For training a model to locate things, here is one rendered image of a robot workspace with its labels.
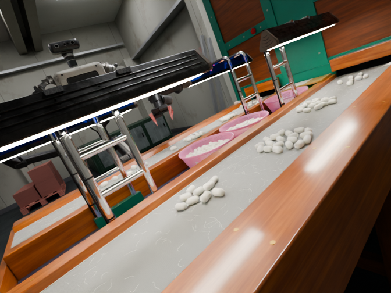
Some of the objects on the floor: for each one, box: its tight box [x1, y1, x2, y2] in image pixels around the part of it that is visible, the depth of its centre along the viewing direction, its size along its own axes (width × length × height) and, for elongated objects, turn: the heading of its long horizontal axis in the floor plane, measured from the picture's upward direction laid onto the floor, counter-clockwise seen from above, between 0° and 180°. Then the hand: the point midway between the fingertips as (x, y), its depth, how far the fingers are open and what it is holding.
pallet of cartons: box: [12, 160, 66, 216], centre depth 543 cm, size 96×140×80 cm
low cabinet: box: [79, 113, 173, 175], centre depth 639 cm, size 211×192×83 cm
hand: (164, 121), depth 134 cm, fingers open, 9 cm apart
